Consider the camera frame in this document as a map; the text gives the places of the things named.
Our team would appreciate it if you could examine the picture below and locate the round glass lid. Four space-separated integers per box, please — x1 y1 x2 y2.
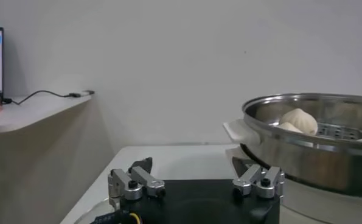
74 197 120 224

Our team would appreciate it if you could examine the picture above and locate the thin black adapter cable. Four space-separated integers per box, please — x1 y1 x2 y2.
1 89 75 106

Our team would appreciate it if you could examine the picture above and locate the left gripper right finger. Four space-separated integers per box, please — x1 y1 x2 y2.
231 156 285 199

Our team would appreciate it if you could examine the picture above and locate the cream electric cooker base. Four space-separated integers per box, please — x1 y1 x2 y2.
223 118 362 224

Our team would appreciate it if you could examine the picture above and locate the white side table with cable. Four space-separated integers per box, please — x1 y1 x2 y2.
0 93 114 224

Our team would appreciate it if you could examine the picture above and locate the small black grey adapter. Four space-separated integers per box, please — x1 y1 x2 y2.
68 89 96 99

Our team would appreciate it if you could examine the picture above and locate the stainless steel steamer basket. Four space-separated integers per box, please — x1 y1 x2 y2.
241 93 362 198

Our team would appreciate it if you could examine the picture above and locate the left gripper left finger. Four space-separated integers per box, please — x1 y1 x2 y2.
107 156 166 211

